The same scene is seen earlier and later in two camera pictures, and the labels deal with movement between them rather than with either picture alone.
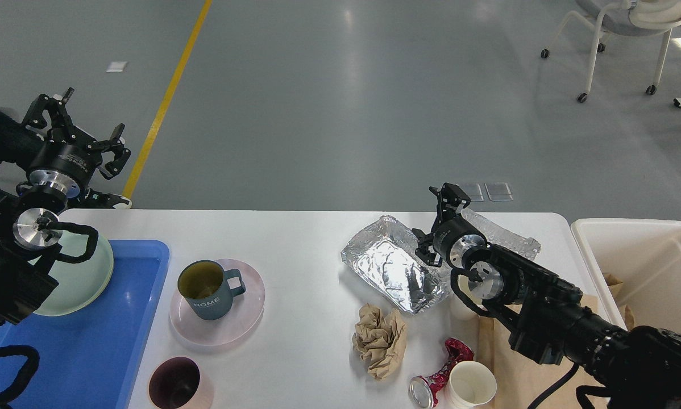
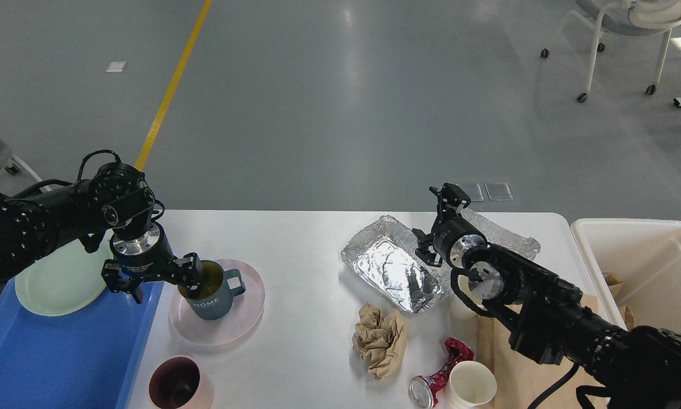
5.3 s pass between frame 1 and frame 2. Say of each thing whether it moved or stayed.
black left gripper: moved
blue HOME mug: stayed
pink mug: stayed
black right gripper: stayed
